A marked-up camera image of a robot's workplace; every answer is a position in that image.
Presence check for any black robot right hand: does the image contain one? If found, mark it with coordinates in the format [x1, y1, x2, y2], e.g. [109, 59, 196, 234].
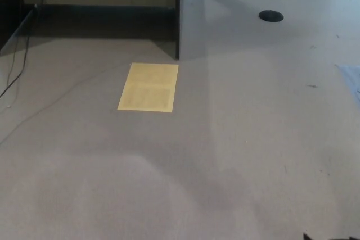
[303, 233, 360, 240]

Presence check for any yellow paper sheet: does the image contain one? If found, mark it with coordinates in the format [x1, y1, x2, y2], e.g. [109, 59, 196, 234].
[116, 62, 179, 112]

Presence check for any black round grommet cover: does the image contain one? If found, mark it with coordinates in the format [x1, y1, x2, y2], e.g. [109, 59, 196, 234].
[259, 10, 284, 22]

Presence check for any grey desk panel black edge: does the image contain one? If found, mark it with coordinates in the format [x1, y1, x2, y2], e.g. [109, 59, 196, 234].
[175, 0, 209, 60]

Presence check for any low grey glossy panel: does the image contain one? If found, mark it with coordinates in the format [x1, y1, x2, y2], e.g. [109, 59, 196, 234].
[0, 5, 38, 57]

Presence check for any thin grey floor cable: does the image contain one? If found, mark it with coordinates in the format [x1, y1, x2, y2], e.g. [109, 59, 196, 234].
[0, 64, 132, 143]

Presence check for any black wall baseboard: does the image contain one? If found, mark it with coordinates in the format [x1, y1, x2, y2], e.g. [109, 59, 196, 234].
[36, 3, 177, 18]

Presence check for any thick black cable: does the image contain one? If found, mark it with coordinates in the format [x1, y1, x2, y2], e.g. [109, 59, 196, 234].
[0, 0, 47, 97]

